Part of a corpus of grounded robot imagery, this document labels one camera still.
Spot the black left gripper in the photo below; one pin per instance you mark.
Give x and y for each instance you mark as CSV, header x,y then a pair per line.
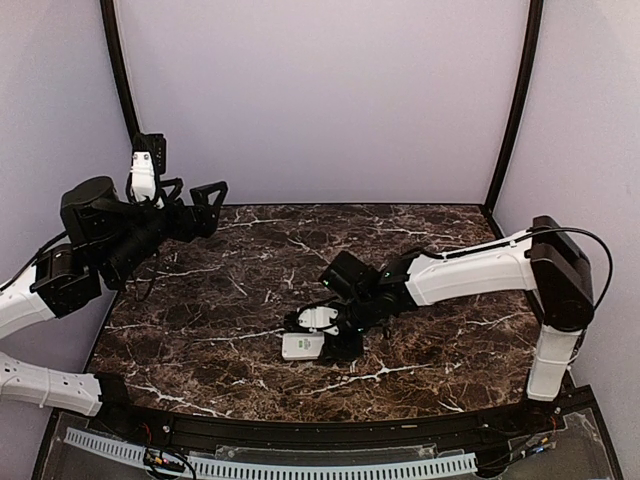
x,y
205,220

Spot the black front frame rail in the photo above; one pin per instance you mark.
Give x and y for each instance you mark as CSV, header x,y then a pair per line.
x,y
200,433

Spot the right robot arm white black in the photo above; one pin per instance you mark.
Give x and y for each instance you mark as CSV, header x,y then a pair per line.
x,y
544,260

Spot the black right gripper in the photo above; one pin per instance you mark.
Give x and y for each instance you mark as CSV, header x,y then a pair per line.
x,y
342,349

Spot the white remote control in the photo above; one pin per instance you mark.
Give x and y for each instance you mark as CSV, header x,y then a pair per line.
x,y
302,346

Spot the small circuit board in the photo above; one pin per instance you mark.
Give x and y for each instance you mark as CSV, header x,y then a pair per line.
x,y
158,462

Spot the white slotted cable duct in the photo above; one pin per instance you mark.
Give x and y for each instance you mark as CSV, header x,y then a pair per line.
x,y
260,463

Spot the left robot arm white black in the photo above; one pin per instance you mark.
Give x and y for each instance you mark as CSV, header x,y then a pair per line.
x,y
103,242

